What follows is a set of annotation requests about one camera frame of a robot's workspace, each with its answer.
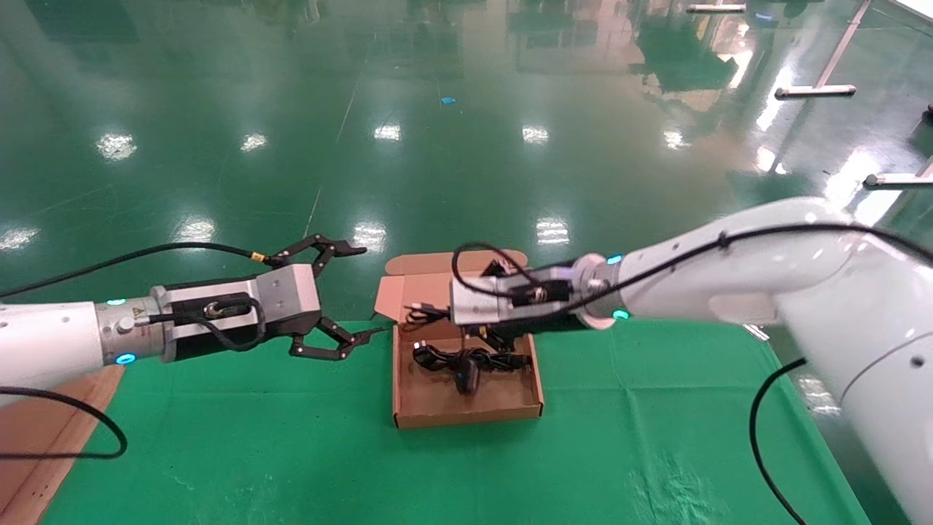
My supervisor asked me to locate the open flat cardboard box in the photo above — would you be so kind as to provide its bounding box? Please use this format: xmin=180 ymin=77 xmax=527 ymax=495
xmin=373 ymin=251 xmax=545 ymax=429

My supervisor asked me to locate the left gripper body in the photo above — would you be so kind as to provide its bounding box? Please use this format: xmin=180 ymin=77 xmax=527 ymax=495
xmin=157 ymin=264 xmax=321 ymax=362

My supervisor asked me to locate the white height-adjustable table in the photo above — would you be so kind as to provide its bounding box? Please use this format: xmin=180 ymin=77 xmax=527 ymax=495
xmin=775 ymin=0 xmax=933 ymax=190

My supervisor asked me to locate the green tablecloth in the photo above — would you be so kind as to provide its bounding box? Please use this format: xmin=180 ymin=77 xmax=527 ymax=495
xmin=40 ymin=319 xmax=872 ymax=525

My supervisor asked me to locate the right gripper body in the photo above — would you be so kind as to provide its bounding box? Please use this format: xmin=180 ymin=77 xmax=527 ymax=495
xmin=450 ymin=264 xmax=587 ymax=335

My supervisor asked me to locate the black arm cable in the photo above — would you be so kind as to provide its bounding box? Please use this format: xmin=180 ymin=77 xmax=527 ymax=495
xmin=0 ymin=243 xmax=286 ymax=460
xmin=452 ymin=222 xmax=933 ymax=525

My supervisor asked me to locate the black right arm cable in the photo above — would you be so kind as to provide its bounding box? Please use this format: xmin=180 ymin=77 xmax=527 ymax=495
xmin=452 ymin=222 xmax=933 ymax=525

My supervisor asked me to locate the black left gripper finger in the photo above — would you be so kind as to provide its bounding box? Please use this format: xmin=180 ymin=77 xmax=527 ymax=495
xmin=289 ymin=317 xmax=391 ymax=362
xmin=264 ymin=233 xmax=367 ymax=279

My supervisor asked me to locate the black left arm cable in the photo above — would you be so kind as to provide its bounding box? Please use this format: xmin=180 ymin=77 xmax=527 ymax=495
xmin=0 ymin=243 xmax=286 ymax=460

